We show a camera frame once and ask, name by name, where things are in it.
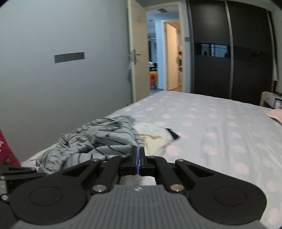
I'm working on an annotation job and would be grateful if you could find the grey striped garment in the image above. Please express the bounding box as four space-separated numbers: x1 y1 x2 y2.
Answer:
36 115 144 174

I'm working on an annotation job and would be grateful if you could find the dark red garment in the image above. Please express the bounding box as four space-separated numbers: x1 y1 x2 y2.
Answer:
0 131 21 166

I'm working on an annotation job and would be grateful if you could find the polka dot bed sheet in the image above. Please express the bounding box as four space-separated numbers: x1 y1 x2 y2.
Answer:
20 90 282 229

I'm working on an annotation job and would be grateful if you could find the cream white garment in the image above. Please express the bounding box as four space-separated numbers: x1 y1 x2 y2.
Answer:
133 123 180 156

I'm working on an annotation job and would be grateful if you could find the pink pillow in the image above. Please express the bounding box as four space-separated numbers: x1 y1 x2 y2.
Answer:
267 108 282 124

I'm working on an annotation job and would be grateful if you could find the white bedside table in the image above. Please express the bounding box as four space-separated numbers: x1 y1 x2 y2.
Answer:
260 92 282 109

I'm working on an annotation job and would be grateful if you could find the black sliding wardrobe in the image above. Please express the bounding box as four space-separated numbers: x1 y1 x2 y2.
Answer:
187 1 276 105

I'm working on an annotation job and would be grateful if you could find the beige open door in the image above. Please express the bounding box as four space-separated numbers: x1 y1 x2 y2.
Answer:
128 0 150 102

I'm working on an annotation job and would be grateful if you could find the grey wall panel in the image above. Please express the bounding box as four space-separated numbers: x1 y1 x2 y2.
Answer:
54 52 85 63

